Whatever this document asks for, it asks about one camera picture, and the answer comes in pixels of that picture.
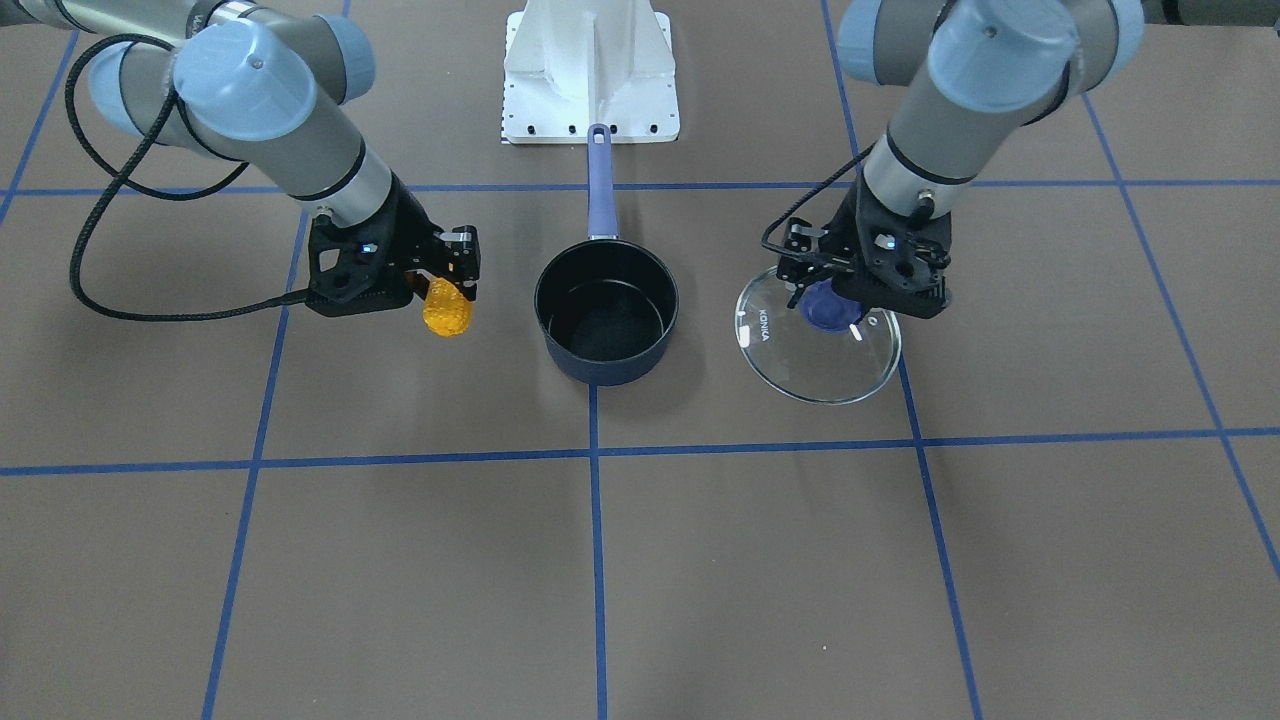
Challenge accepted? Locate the glass pot lid blue knob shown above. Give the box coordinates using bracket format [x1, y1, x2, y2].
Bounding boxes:
[733, 268, 902, 405]

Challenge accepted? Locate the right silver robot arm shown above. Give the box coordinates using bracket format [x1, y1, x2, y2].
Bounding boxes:
[3, 1, 481, 322]

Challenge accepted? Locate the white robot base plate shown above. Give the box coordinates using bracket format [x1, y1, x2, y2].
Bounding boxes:
[500, 1, 681, 145]

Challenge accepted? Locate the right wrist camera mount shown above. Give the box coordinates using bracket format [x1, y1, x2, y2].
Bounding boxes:
[303, 213, 415, 318]

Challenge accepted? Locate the dark blue saucepan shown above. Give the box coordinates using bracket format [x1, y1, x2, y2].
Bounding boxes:
[534, 124, 680, 387]

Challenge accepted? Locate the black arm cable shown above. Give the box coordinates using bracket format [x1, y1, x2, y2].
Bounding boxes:
[64, 35, 314, 323]
[760, 150, 873, 258]

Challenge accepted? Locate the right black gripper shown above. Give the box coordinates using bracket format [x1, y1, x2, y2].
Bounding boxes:
[340, 176, 481, 304]

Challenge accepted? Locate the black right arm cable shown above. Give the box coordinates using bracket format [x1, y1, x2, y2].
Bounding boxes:
[64, 35, 314, 323]

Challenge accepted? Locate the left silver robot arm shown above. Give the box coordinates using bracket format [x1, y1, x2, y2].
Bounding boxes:
[777, 1, 1146, 332]

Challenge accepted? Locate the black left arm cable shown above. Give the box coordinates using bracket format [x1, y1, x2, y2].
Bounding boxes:
[760, 150, 873, 258]

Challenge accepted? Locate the yellow corn cob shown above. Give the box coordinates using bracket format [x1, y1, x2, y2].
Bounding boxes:
[422, 278, 474, 338]

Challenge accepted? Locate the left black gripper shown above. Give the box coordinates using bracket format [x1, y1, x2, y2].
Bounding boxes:
[794, 182, 954, 319]

